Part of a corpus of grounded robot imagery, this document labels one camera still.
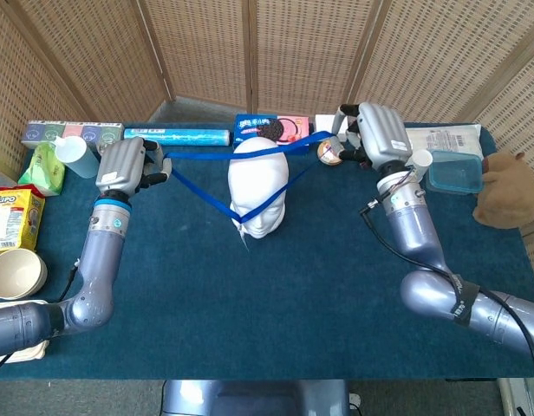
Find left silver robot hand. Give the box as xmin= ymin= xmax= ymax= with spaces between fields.
xmin=94 ymin=137 xmax=173 ymax=201

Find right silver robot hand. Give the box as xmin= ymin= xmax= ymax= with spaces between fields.
xmin=331 ymin=101 xmax=414 ymax=171

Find blue lanyard with white badge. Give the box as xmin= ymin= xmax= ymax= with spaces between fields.
xmin=165 ymin=129 xmax=337 ymax=253

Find pale green cup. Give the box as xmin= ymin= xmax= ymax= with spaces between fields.
xmin=53 ymin=135 xmax=101 ymax=179

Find stacked flower paper cups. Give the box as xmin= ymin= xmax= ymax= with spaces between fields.
xmin=406 ymin=148 xmax=434 ymax=179

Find round gold tin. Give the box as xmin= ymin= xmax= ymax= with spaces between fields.
xmin=316 ymin=140 xmax=347 ymax=166

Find small white box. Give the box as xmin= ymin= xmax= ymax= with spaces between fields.
xmin=313 ymin=114 xmax=350 ymax=143

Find long multicolour tea box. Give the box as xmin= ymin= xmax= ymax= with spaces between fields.
xmin=20 ymin=120 xmax=124 ymax=151

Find blue plastic wrap roll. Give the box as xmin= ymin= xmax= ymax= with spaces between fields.
xmin=123 ymin=127 xmax=231 ymax=147

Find white plastic bag pack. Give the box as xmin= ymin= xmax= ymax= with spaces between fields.
xmin=403 ymin=124 xmax=485 ymax=160

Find green wet wipes pack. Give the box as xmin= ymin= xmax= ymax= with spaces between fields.
xmin=17 ymin=142 xmax=66 ymax=197

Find clear blue-rimmed food container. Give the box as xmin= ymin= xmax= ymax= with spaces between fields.
xmin=426 ymin=150 xmax=485 ymax=195

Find blue pink cookie box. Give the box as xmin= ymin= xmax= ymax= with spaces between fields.
xmin=232 ymin=114 xmax=310 ymax=156

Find yellow biscuit bag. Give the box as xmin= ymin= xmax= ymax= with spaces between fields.
xmin=0 ymin=184 xmax=46 ymax=255

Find white foam mannequin head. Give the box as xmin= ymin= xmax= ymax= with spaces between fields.
xmin=226 ymin=137 xmax=290 ymax=240

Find wicker folding screen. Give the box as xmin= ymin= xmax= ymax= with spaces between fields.
xmin=0 ymin=0 xmax=534 ymax=304

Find brown plush toy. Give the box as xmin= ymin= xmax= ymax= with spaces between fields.
xmin=472 ymin=150 xmax=534 ymax=230

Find beige bowl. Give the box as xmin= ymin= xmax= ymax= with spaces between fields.
xmin=0 ymin=248 xmax=49 ymax=301

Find blue velvet tablecloth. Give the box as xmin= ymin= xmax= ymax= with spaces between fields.
xmin=0 ymin=120 xmax=534 ymax=382

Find beige clamshell lunch box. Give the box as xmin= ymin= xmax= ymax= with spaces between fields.
xmin=0 ymin=298 xmax=51 ymax=361

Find silver robot torso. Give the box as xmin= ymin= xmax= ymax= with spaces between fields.
xmin=160 ymin=380 xmax=350 ymax=416

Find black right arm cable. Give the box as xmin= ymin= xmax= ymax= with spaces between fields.
xmin=358 ymin=201 xmax=534 ymax=378

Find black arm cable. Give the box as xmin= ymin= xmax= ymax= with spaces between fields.
xmin=358 ymin=201 xmax=534 ymax=378
xmin=0 ymin=257 xmax=82 ymax=378

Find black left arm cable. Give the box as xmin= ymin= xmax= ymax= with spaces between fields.
xmin=0 ymin=257 xmax=82 ymax=378

